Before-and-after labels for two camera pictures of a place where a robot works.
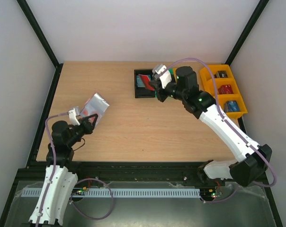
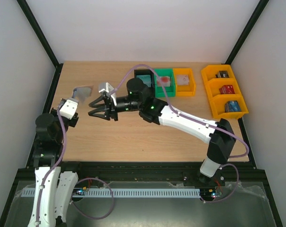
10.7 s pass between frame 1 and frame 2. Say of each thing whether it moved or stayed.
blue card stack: stayed
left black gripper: moved
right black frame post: stayed
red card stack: stayed
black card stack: stayed
